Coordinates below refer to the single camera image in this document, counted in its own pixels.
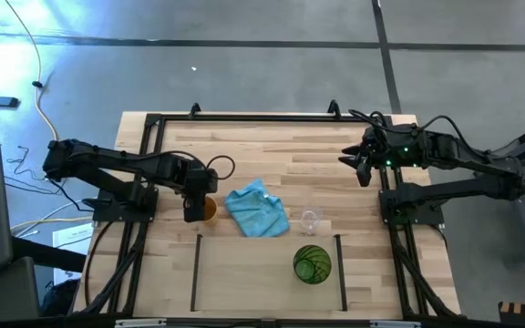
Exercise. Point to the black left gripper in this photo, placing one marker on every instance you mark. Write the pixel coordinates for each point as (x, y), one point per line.
(201, 182)

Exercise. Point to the white paper box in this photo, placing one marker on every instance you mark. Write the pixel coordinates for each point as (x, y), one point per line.
(73, 237)

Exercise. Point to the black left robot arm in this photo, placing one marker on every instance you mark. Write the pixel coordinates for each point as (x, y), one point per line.
(121, 161)

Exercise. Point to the green translucent cup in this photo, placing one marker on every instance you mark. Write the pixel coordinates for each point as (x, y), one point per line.
(311, 266)

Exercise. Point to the blue microfibre cloth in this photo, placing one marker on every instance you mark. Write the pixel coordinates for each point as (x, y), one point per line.
(255, 212)

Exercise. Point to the orange plastic cup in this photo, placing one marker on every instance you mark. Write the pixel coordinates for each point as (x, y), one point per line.
(212, 210)

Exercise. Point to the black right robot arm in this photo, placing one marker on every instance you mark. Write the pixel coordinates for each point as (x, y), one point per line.
(449, 150)

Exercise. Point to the white metal bracket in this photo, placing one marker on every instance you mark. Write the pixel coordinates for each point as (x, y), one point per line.
(140, 323)
(394, 324)

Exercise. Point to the black table clamp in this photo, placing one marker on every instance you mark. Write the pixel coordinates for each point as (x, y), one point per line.
(194, 109)
(334, 109)

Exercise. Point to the clear glass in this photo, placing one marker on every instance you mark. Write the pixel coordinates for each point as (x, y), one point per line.
(310, 218)

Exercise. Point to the black bag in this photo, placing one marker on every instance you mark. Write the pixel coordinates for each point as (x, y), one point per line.
(59, 298)

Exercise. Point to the black beam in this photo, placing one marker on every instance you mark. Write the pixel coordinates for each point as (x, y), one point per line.
(48, 255)

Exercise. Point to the dark grey box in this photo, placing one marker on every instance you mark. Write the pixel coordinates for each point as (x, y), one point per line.
(7, 291)

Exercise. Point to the black aluminium rig frame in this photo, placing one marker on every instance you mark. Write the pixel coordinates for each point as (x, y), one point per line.
(244, 117)

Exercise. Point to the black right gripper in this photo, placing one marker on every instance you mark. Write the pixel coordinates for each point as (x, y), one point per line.
(372, 150)

